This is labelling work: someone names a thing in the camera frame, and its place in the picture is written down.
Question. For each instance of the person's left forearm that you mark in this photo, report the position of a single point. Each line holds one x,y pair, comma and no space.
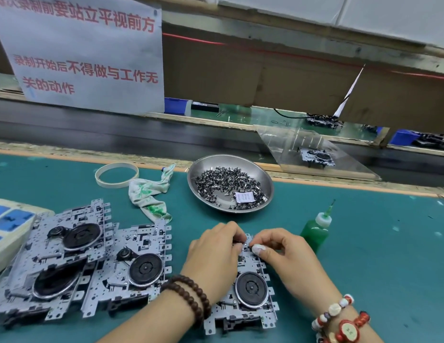
150,321

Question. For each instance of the brown cardboard panel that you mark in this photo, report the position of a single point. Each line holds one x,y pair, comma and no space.
243,78

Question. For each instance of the white blue power strip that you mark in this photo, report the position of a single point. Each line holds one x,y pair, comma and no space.
11,225

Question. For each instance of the black flat box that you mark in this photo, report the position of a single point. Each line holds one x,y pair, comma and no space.
205,107

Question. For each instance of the wooden shelf beam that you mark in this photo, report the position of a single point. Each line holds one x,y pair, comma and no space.
293,35

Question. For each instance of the white green-stained cloth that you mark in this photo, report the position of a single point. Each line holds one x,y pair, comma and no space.
147,193

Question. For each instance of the person's left hand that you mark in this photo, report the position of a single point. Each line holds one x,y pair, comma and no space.
211,264

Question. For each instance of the round metal bowl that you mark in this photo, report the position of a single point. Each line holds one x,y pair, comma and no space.
200,164

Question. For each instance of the clear plastic sheet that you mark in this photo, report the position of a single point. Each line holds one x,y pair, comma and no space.
351,168

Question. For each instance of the finished mechanisms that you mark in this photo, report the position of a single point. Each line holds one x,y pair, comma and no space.
324,122

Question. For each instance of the person's right forearm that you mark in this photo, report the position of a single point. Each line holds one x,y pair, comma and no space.
351,335

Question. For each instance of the blue plastic bin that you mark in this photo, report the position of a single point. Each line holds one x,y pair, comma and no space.
177,106
404,138

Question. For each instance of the black conveyor belt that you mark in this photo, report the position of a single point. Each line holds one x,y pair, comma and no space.
100,132

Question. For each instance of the white paper sign red text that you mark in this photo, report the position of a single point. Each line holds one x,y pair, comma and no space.
86,53

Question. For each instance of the pile of small metal parts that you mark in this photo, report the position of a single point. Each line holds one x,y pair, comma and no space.
222,183

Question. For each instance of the person's right hand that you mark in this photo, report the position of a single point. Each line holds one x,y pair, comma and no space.
297,268

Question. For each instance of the green glue squeeze bottle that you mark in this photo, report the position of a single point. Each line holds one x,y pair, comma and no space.
313,235

